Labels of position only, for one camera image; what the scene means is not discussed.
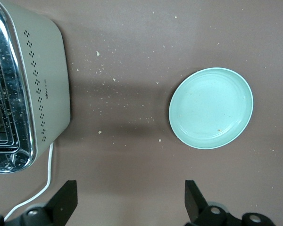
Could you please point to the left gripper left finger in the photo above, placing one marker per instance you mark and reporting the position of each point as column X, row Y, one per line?
column 61, row 204

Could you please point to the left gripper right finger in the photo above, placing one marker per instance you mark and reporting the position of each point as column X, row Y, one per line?
column 195, row 209

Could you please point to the green plate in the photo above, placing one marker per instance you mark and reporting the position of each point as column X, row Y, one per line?
column 210, row 108

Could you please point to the beige chrome toaster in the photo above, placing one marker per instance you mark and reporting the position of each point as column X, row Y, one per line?
column 44, row 82

